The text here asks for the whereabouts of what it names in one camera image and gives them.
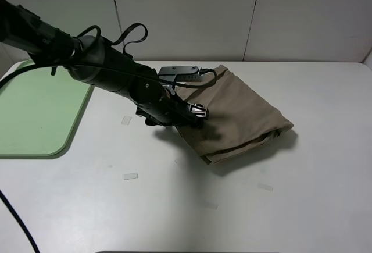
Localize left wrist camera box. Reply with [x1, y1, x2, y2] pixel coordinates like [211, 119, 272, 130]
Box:
[158, 65, 204, 83]

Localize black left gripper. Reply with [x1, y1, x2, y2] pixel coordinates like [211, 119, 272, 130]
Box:
[135, 85, 209, 129]

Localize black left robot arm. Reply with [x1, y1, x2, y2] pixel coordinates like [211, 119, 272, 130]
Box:
[1, 0, 209, 128]

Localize black cable at table edge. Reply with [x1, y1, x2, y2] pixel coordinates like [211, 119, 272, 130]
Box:
[0, 190, 40, 253]

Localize green plastic tray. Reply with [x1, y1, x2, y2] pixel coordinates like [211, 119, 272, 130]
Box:
[1, 67, 94, 159]

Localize khaki shorts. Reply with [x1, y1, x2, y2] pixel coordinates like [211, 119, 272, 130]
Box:
[176, 65, 294, 165]

